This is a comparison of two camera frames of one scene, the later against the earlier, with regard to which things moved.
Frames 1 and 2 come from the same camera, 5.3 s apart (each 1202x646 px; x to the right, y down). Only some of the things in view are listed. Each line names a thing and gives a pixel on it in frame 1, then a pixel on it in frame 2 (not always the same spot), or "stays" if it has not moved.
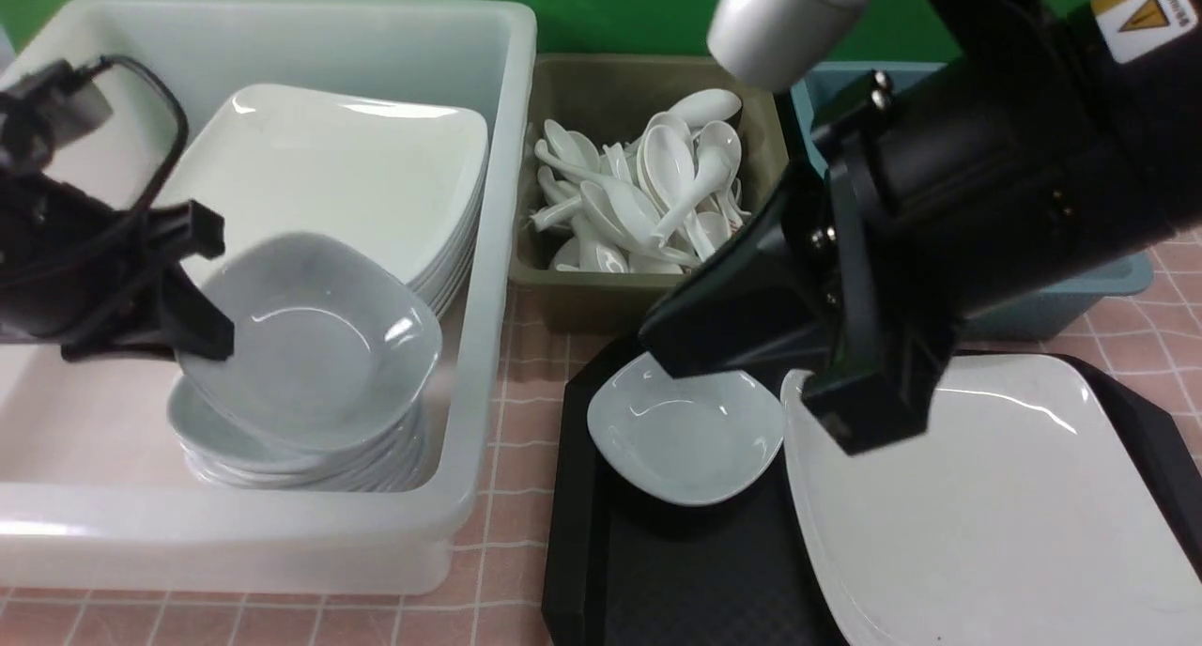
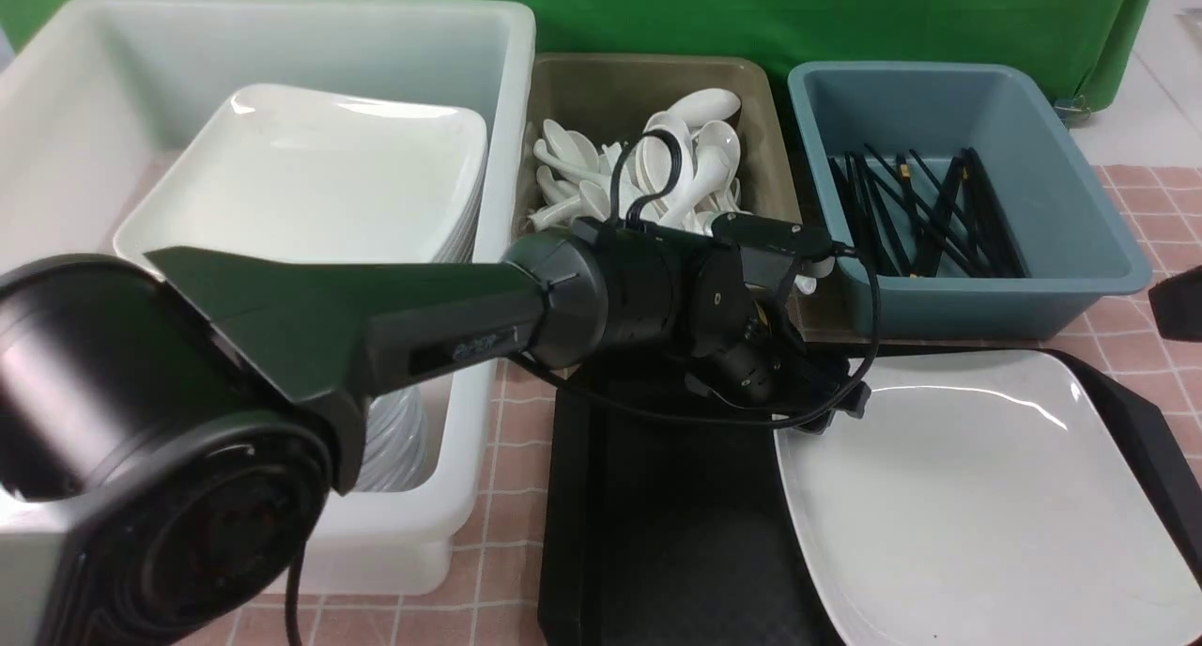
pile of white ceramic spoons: x=662 y=204 stays
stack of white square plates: x=274 y=160 stays
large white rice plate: x=1024 y=515 stays
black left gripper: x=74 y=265 to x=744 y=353
